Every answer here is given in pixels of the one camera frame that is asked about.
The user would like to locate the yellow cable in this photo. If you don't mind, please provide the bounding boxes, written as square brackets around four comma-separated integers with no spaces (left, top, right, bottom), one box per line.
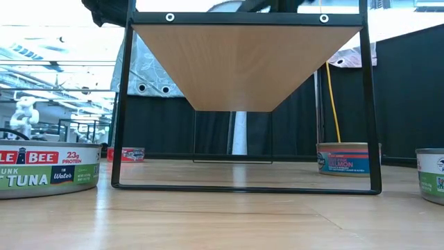
[318,0,343,144]

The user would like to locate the black background frame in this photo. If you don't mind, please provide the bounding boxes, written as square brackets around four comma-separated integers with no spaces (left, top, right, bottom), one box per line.
[57,117,112,151]

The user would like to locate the wooden shelf riser black frame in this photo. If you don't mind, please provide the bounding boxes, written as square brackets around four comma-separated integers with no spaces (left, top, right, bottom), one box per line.
[110,0,382,196]

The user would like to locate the pink salmon can pull-tab lid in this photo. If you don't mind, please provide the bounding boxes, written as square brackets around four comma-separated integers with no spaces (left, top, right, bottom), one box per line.
[316,142,382,178]

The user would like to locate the red seafood can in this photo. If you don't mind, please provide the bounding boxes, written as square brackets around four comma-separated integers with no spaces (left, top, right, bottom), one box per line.
[106,147,146,163]

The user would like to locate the grey metal pole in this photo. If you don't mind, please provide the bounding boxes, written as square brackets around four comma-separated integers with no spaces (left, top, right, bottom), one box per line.
[313,69,324,156]

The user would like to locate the pinkish tarp with grommet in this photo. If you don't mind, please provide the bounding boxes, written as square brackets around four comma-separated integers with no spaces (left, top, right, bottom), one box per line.
[327,41,378,69]

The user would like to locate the black curtain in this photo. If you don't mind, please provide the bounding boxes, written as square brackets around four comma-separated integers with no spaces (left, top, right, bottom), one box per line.
[121,95,232,156]
[246,23,444,167]

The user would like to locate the black hoop cable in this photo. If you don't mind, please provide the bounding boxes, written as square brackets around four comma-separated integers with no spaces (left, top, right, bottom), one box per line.
[0,127,31,142]

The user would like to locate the black aluminium table frame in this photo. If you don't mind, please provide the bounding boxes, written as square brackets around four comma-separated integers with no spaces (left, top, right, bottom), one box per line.
[100,152,444,168]

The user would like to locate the Bumble Bee tuna can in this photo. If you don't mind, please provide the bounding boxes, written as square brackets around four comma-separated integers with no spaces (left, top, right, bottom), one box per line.
[415,148,444,206]
[0,140,103,201]

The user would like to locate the grey patterned tarp with grommets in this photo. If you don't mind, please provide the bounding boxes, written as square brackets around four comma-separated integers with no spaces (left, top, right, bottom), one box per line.
[110,33,185,99]

